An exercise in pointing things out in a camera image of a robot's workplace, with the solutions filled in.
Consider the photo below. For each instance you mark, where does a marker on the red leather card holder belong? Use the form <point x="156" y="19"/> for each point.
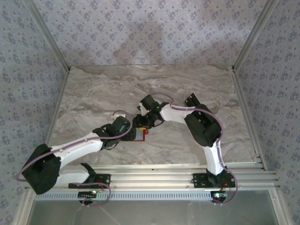
<point x="140" y="136"/>

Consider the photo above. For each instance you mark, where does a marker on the black credit card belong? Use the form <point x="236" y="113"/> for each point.
<point x="189" y="102"/>
<point x="194" y="98"/>

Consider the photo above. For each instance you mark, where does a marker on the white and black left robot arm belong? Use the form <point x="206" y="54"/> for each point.
<point x="79" y="145"/>

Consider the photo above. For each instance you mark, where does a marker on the grey metal panel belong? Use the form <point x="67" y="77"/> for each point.
<point x="152" y="213"/>

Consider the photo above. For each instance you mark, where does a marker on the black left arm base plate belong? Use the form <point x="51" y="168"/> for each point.
<point x="100" y="177"/>

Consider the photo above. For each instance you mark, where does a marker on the aluminium mounting rail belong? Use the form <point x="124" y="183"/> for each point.
<point x="152" y="178"/>

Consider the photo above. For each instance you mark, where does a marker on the aluminium side rail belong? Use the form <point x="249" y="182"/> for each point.
<point x="58" y="99"/>
<point x="253" y="131"/>

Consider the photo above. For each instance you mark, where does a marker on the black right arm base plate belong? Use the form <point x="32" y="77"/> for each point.
<point x="201" y="179"/>

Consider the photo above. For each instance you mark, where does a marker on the aluminium frame leg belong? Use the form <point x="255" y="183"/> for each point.
<point x="280" y="208"/>
<point x="23" y="208"/>

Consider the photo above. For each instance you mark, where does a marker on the aluminium corner post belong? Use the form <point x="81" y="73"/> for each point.
<point x="253" y="32"/>
<point x="48" y="32"/>

